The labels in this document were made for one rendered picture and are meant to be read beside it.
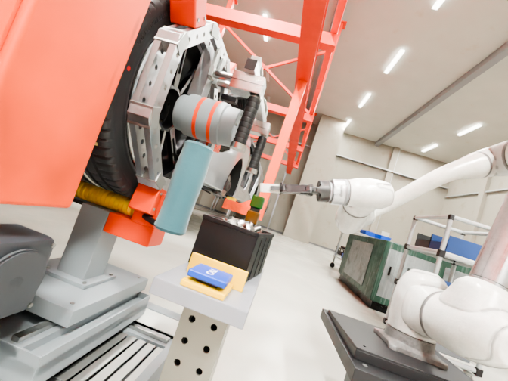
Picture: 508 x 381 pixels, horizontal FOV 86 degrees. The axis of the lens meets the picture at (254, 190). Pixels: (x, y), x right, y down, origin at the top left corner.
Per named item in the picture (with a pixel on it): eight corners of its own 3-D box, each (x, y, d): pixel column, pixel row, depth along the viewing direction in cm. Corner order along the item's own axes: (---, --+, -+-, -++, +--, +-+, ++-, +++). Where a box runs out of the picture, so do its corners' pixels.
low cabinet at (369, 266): (367, 308, 304) (387, 240, 310) (336, 277, 481) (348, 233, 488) (559, 379, 278) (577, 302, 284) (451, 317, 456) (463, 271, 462)
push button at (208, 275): (196, 273, 54) (200, 261, 54) (230, 286, 53) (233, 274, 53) (184, 280, 47) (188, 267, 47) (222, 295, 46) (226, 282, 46)
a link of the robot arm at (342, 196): (351, 177, 89) (332, 176, 90) (349, 205, 89) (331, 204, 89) (342, 181, 99) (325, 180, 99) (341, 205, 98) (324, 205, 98)
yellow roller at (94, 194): (74, 194, 97) (80, 179, 98) (148, 221, 93) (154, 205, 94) (61, 193, 91) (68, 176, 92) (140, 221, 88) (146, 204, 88)
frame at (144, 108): (182, 195, 118) (224, 80, 123) (196, 199, 118) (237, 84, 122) (100, 173, 65) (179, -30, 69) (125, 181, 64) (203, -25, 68)
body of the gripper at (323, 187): (326, 181, 98) (300, 181, 99) (332, 178, 90) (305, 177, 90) (326, 202, 98) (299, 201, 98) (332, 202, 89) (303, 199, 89)
